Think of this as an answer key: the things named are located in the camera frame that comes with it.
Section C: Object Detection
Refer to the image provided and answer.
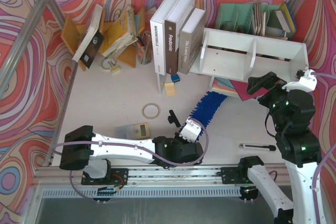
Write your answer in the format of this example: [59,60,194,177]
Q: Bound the black detached gripper part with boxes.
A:
[167,110,181,127]

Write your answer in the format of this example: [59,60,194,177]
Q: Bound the blue microfiber duster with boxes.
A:
[190,91,227,128]

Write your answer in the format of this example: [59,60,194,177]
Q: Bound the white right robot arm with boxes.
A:
[238,69,335,223]

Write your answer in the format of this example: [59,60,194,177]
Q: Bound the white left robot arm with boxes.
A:
[59,125,204,179]

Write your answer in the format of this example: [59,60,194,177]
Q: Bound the white wooden bookshelf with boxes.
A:
[190,28,309,98]

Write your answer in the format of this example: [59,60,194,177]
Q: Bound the black white pen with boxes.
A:
[239,143,277,152]

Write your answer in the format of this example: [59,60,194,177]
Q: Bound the small wooden block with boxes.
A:
[164,82,176,96]

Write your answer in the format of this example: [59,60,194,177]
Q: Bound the blue black small eraser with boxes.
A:
[171,74,181,83]

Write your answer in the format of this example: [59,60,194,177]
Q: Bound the teal paper sheets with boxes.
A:
[212,78,236,93]

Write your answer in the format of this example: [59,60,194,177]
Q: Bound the blue yellow folders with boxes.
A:
[279,2,297,34]

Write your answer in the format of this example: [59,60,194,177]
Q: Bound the teal desk organizer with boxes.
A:
[215,2,294,39]

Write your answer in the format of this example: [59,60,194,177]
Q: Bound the clear pencil cup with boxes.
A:
[136,31,153,65]

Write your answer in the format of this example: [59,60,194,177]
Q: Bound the taupe Lonely Ones book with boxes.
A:
[178,8,206,74]

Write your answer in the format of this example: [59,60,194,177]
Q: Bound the yellow worn books stack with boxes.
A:
[101,6,137,59]

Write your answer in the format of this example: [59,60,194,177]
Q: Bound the white Mademoiselle book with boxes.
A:
[150,0,178,75]

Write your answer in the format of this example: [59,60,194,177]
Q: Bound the white book black cover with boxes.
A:
[72,4,104,69]

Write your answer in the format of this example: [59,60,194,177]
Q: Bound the brown Fredonia book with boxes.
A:
[164,0,195,76]

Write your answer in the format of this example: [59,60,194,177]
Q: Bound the yellow wooden book rack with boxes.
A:
[61,4,145,71]

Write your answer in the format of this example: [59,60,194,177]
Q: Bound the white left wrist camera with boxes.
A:
[178,117,203,143]

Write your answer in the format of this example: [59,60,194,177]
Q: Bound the tape roll ring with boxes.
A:
[142,102,161,119]

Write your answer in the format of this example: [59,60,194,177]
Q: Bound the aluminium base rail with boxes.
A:
[34,165,320,198]

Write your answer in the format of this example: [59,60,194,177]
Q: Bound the ring with gold binder clip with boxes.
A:
[101,58,121,74]

